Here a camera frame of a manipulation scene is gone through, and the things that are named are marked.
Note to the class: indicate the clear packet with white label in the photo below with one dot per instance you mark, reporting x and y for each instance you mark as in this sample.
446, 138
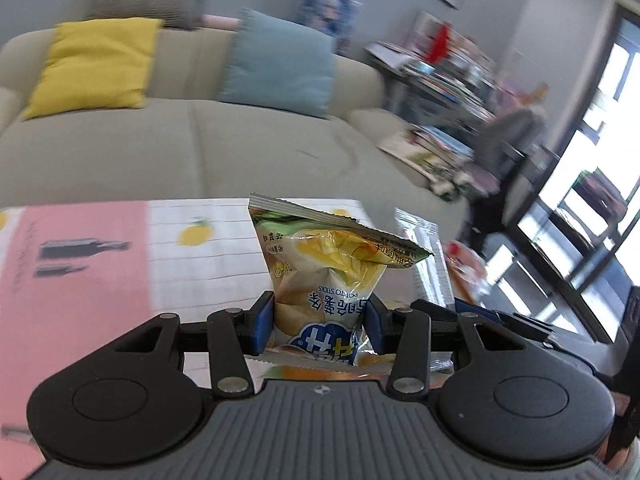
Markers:
425, 260

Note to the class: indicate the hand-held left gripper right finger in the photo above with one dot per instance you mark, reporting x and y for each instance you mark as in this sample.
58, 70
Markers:
375, 327

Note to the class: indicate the pink bolster cushion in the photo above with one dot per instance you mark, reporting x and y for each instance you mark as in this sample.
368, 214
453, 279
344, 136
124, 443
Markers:
220, 21

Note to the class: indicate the red cloth item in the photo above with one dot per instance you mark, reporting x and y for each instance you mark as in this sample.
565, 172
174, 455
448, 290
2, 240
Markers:
441, 42

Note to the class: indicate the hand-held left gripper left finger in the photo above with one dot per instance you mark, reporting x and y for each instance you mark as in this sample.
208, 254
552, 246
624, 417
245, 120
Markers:
262, 325

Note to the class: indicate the red and pink plastic bag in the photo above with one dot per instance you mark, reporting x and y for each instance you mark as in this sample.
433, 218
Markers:
467, 265

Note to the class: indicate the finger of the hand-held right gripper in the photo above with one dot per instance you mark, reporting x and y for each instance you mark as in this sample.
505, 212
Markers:
480, 310

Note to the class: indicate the beige fabric sofa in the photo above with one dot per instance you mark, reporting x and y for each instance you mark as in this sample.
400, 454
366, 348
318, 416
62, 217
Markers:
275, 150

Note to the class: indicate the yellow potato stick packet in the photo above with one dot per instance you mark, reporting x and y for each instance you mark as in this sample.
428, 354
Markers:
325, 270

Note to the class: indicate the figure print pillow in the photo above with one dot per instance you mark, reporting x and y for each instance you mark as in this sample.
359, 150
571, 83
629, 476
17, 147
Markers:
325, 10

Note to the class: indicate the pile of books on desk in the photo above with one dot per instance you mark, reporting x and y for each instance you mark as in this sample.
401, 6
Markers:
450, 85

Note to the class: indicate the light blue pillow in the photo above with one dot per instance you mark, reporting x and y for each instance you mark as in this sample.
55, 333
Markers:
280, 65

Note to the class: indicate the black clothing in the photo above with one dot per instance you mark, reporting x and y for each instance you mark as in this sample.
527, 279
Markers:
487, 215

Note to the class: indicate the pink and white checked tablecloth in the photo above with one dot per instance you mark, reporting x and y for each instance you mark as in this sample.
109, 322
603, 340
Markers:
100, 285

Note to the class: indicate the grey textured pillow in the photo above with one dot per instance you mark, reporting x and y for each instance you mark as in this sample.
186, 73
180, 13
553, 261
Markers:
145, 2

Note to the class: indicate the stack of books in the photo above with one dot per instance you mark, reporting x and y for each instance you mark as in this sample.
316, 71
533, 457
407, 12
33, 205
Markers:
440, 145

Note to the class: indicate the yellow pillow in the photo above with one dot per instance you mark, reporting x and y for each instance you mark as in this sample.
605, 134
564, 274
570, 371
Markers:
95, 65

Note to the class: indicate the grey study desk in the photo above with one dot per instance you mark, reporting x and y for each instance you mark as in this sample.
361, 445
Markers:
400, 85

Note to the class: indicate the grey office chair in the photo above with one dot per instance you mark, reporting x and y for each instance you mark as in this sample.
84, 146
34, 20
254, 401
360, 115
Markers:
510, 145

